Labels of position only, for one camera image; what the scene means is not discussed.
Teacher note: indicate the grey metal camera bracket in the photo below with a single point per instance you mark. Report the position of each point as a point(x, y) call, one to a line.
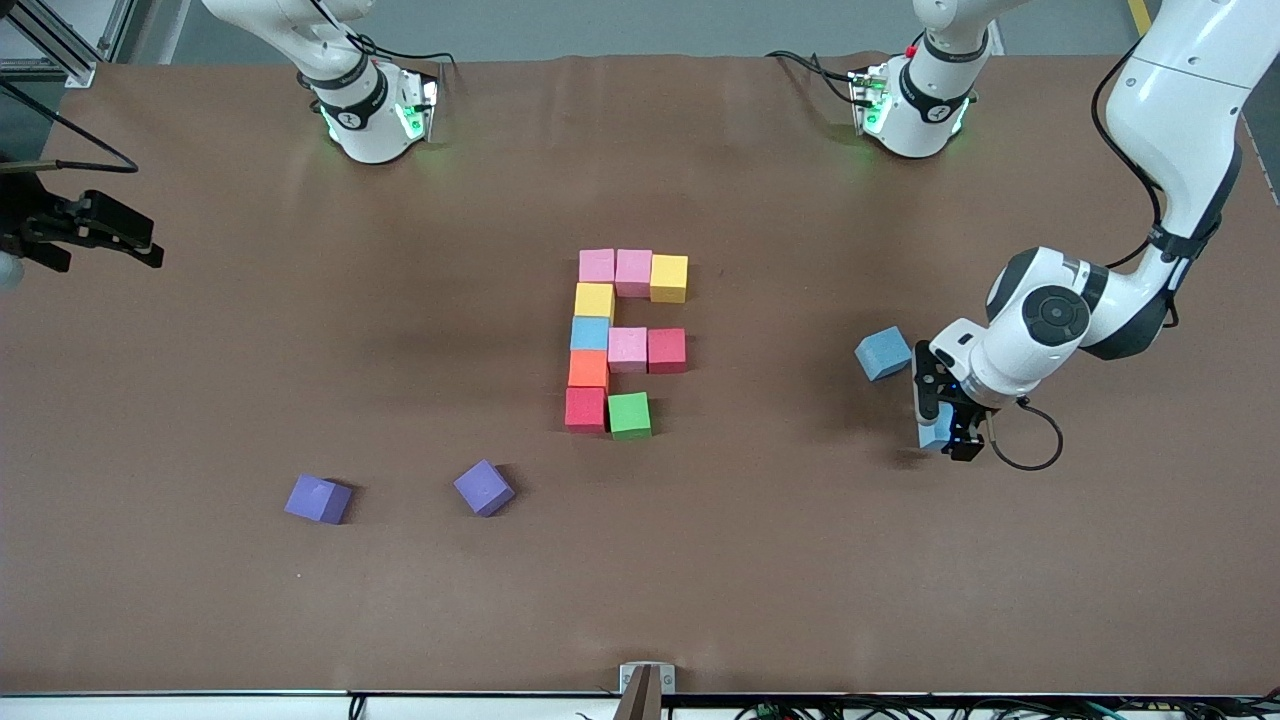
point(647, 690)

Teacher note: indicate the yellow foam cube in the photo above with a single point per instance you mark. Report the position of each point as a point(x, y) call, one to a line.
point(594, 301)
point(669, 278)

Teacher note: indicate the red foam cube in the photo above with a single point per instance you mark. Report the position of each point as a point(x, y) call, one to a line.
point(667, 350)
point(585, 410)

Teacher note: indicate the pink foam cube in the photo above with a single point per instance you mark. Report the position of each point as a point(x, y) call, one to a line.
point(597, 265)
point(628, 350)
point(634, 273)

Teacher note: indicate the blue foam cube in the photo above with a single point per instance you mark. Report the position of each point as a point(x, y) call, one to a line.
point(884, 352)
point(590, 333)
point(938, 432)

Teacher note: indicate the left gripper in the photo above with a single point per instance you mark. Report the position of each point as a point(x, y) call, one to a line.
point(967, 418)

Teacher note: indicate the brown table mat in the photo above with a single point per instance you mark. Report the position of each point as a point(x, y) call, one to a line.
point(640, 560)

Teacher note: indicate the green foam cube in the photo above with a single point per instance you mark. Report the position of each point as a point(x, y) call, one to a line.
point(630, 416)

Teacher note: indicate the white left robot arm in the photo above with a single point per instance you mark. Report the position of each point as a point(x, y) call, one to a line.
point(1180, 100)

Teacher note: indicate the purple foam cube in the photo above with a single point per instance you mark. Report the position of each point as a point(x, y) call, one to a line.
point(317, 498)
point(484, 487)

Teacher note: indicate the white table edge rail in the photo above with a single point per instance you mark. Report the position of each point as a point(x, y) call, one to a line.
point(200, 708)

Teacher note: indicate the orange foam cube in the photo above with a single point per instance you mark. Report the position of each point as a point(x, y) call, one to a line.
point(588, 369)

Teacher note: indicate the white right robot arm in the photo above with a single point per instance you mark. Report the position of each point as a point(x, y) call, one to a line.
point(365, 130)

